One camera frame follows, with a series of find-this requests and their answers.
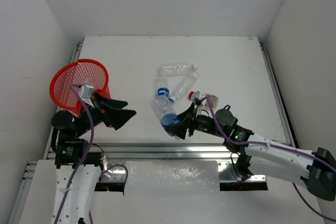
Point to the clear unlabelled plastic bottle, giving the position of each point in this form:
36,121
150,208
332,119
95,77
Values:
176,69

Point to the red mesh plastic bin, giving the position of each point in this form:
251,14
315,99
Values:
67,83

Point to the aluminium table rail front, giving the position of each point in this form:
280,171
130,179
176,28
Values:
177,160

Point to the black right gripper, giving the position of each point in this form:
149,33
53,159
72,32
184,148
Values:
180,129

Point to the aluminium right side rail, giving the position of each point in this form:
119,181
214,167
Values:
285,123

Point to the clear bottle blue cap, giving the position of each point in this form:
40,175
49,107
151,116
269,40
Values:
186,84

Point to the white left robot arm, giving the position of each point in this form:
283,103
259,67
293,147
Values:
77,169

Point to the blue label bottle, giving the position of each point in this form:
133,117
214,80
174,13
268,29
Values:
164,111
161,87

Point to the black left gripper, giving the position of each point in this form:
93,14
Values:
101,111

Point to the red cap clear bottle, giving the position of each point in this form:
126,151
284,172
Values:
213,100

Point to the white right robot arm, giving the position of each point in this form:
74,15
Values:
313,170

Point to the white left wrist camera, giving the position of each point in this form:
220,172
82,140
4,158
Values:
86,91

